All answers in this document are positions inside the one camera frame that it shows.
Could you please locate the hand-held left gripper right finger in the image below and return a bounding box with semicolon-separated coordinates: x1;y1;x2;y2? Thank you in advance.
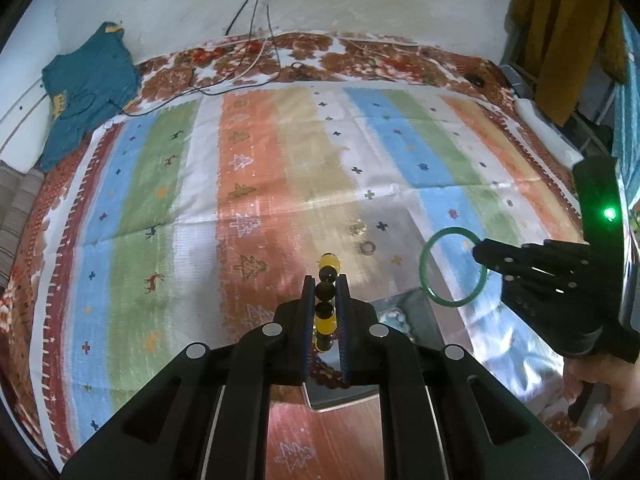
336;274;591;480

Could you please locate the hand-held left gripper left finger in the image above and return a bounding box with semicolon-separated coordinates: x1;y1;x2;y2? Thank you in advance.
60;275;315;480

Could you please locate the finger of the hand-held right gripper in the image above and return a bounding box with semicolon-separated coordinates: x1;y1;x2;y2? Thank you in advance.
500;266;608;358
471;240;593;273

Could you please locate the red bead bracelet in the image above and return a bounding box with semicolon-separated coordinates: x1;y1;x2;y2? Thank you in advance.
310;347;351;391

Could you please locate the silver metal tin box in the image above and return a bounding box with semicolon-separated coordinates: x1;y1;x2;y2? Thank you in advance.
302;287;451;412

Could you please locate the yellow and dark bead bracelet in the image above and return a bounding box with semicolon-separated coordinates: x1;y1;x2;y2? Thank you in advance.
314;252;343;356

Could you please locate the green jade bangle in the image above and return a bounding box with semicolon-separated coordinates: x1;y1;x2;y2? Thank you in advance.
419;227;488;307

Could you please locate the person's right hand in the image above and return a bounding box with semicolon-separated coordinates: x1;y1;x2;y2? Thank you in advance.
562;355;640;432

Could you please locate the teal patterned cloth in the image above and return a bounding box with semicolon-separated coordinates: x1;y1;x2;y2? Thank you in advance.
612;10;640;211

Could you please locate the white bolster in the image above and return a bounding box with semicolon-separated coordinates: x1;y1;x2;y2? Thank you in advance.
515;97;583;163

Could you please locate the mustard yellow garment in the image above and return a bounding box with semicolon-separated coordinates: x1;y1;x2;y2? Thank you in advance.
507;0;626;128

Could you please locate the colourful striped mat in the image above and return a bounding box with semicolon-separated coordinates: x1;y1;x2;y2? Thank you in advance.
30;82;601;466

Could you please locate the striped brown pillow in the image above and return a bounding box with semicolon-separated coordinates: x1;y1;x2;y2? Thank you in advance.
0;160;46;286

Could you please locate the teal garment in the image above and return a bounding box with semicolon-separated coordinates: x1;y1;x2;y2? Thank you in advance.
40;21;142;173

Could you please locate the white headboard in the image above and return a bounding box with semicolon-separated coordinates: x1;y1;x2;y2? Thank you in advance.
0;75;51;161

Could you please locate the white cable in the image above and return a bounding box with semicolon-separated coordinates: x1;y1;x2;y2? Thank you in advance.
190;35;281;91

